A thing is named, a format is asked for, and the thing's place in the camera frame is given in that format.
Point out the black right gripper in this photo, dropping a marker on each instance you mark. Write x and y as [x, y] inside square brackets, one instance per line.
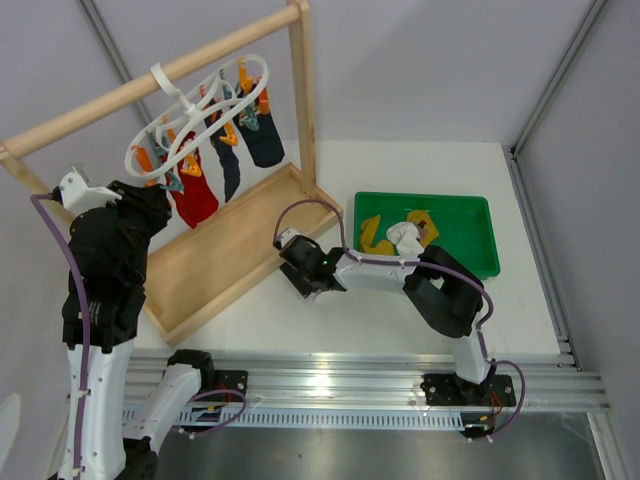
[306, 288]

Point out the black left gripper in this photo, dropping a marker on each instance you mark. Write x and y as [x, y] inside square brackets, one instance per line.
[151, 199]

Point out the white plastic clip hanger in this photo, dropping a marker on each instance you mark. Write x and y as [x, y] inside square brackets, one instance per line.
[236, 91]

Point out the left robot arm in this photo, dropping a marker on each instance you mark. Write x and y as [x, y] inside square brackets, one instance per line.
[107, 254]

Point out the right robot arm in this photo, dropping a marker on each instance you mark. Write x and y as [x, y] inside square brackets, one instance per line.
[446, 295]

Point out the red sock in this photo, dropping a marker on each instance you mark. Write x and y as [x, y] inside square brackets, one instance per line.
[196, 202]

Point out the yellow sock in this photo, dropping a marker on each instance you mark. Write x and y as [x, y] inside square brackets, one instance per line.
[427, 230]
[368, 244]

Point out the wooden drying rack stand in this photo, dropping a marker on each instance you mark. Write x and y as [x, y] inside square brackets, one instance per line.
[200, 273]

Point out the green plastic tray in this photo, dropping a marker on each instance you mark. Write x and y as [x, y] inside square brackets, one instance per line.
[464, 224]

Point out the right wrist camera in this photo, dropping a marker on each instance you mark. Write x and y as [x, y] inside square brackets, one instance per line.
[283, 238]

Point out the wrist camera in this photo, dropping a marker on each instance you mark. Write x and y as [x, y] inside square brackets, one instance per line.
[77, 194]
[283, 238]

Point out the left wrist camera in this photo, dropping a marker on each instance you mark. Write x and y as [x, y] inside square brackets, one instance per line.
[77, 194]

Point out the aluminium mounting rail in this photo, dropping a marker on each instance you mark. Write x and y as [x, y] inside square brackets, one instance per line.
[412, 392]

